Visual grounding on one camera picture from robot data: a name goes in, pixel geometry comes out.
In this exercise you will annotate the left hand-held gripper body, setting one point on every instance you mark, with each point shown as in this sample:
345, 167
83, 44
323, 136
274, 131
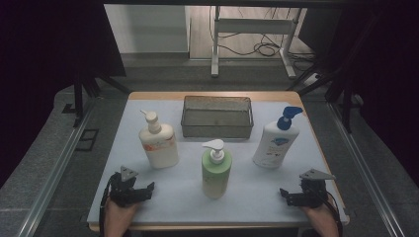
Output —
122, 192

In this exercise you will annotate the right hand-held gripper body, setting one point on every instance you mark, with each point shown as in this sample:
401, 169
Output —
313, 196

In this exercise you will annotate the cream pump bottle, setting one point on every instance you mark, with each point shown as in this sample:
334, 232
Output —
159, 148

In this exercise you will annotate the white bottle with blue pump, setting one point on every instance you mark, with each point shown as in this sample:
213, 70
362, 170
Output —
275, 144

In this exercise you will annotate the green bottle with white pump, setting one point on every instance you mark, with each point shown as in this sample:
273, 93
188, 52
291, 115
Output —
215, 174

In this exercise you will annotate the metal mesh basket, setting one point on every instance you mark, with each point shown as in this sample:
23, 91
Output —
217, 123

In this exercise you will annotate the person's left hand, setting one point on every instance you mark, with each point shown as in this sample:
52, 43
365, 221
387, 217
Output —
117, 217

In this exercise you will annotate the person's right hand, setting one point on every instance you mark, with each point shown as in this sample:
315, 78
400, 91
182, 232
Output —
324, 219

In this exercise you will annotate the black metal stand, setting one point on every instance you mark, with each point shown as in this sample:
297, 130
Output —
78, 98
346, 105

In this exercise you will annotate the white power strip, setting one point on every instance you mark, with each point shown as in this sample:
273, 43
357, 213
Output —
312, 80

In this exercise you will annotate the dark curtain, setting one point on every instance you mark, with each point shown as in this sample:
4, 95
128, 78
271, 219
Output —
39, 65
388, 65

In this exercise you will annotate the white cabinet panel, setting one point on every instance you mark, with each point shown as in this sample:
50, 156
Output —
148, 29

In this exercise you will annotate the aluminium rail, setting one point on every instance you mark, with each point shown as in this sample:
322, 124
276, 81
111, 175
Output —
56, 171
362, 171

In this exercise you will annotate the black floor bracket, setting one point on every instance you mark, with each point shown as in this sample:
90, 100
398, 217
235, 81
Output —
79, 144

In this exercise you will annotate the white desk frame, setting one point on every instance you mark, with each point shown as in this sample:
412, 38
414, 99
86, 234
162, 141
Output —
253, 25

